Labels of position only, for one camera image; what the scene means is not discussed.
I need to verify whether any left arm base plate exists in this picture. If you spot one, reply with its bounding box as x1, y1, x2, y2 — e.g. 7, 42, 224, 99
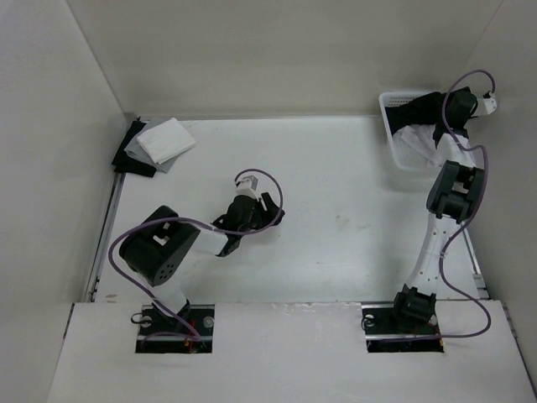
130, 305, 216, 354

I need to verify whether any metal table rail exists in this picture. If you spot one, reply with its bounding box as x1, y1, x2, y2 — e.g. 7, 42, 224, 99
462, 230, 490, 300
81, 171, 125, 302

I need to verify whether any folded grey tank top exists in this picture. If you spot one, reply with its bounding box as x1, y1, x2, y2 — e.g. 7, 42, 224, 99
124, 118, 178, 173

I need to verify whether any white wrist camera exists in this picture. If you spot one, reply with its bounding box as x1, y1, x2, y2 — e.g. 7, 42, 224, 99
236, 175, 258, 200
475, 91, 498, 117

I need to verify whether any folded black tank top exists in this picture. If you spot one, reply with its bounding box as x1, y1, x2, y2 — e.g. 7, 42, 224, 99
112, 118, 157, 178

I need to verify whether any folded white tank top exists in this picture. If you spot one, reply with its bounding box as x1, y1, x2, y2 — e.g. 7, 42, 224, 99
136, 118, 196, 165

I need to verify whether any crumpled white tank top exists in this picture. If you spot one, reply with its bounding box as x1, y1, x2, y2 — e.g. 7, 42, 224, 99
394, 124, 444, 168

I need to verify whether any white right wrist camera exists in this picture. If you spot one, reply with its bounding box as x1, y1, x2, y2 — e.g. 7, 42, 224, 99
475, 91, 498, 117

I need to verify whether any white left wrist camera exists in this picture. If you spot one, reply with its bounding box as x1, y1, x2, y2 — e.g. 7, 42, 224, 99
236, 175, 258, 200

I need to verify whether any right metal table rail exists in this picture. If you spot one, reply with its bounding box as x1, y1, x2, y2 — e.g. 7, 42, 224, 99
462, 230, 490, 300

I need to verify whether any black tank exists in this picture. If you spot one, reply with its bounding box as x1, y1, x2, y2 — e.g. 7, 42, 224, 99
385, 92, 446, 134
112, 118, 157, 178

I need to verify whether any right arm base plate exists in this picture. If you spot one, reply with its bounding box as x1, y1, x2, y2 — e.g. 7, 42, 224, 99
361, 303, 444, 353

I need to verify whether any white plastic mesh basket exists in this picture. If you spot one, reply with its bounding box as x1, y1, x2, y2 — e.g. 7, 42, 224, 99
378, 89, 483, 172

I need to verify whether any left metal table rail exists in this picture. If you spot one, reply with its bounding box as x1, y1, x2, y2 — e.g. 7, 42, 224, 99
81, 171, 125, 302

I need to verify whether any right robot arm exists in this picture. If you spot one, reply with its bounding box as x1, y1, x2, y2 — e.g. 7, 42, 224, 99
386, 87, 495, 332

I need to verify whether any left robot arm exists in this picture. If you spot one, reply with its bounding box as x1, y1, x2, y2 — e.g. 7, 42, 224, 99
119, 192, 285, 335

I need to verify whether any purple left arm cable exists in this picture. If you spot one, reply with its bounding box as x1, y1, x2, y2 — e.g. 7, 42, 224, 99
107, 169, 284, 342

